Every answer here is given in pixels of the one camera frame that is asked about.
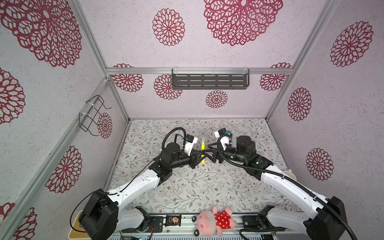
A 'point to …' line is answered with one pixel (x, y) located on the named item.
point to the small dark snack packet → (173, 220)
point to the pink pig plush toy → (207, 222)
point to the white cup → (289, 173)
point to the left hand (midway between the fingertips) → (206, 155)
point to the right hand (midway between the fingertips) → (205, 147)
